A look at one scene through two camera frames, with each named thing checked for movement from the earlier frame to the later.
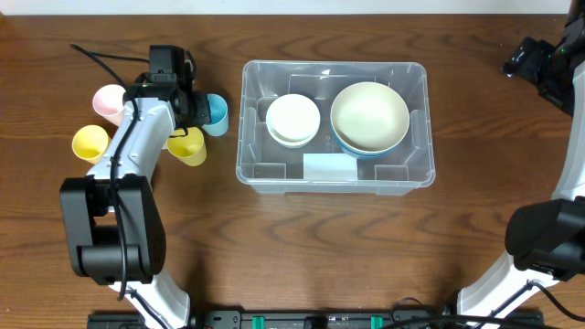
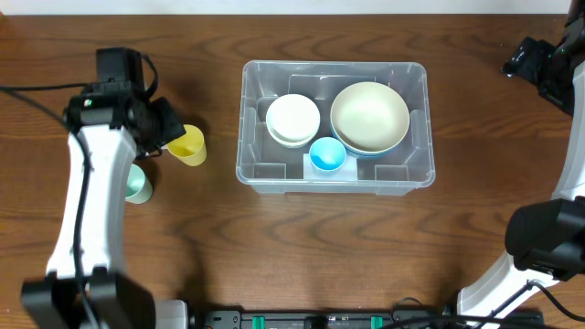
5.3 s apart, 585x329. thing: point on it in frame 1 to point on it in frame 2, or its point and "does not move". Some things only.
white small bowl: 292,121 does not move
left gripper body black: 198,109 to 167,123
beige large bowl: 369,117 does not move
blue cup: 219,123 to 327,153
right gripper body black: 552,70 does not move
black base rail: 305,320 does not move
